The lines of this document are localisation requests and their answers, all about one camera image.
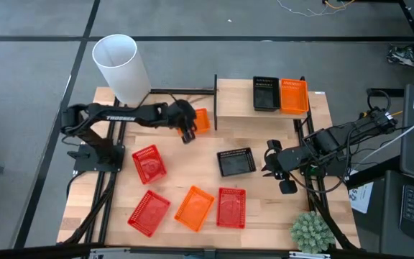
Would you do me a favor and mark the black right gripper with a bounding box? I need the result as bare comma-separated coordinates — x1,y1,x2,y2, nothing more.
261,147,303,180

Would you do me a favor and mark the orange plastic basket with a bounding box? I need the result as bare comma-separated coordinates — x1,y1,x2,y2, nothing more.
280,78,310,115
192,108,211,135
173,185,216,233

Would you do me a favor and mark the black plastic basket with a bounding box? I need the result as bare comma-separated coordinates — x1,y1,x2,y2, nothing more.
216,147,257,178
252,76,282,112

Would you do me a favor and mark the red plastic basket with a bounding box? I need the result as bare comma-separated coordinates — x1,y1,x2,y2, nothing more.
132,144,167,185
126,189,172,238
216,186,247,230

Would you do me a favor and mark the green artificial plant ball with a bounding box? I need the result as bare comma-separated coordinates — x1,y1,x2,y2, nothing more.
290,211,336,255

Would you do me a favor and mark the white paper sheet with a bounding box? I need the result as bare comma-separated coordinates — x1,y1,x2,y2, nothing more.
349,171,374,214

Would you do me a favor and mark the black side desk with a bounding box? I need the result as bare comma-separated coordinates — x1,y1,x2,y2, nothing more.
346,154,414,258

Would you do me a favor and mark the black floor bar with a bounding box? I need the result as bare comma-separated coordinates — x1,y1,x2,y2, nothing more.
367,88,405,97

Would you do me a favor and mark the person's shoe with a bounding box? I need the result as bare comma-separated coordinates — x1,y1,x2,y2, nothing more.
386,43,414,67

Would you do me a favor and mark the black crossbar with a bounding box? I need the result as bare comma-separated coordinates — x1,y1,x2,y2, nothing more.
0,243,414,259

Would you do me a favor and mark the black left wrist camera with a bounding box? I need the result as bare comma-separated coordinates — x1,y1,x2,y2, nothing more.
181,129,196,145

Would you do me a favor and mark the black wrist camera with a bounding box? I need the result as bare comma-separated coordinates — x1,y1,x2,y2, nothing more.
181,129,196,145
278,179,298,196

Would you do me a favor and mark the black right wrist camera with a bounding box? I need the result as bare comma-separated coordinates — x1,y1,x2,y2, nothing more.
278,179,298,196

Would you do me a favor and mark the black aluminium rail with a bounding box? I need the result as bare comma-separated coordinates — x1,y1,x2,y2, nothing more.
151,88,216,96

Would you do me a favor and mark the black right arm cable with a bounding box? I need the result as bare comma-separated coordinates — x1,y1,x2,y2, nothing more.
288,168,349,196

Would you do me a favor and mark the wooden shelf with black frame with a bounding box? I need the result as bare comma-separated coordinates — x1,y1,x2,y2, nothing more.
213,74,316,132

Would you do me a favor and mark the silver metal bracket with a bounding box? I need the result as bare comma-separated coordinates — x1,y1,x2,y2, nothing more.
88,247,132,259
288,251,332,259

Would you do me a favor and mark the thick white cable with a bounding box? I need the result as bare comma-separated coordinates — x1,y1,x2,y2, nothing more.
350,109,414,168

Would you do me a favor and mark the thin white cable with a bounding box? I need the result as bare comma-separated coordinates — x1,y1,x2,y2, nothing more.
276,0,348,18

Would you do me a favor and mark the thin yellow cable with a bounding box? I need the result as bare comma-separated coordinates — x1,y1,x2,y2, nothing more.
323,0,356,10

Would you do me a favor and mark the black desk leg frame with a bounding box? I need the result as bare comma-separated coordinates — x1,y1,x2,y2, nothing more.
321,0,414,69

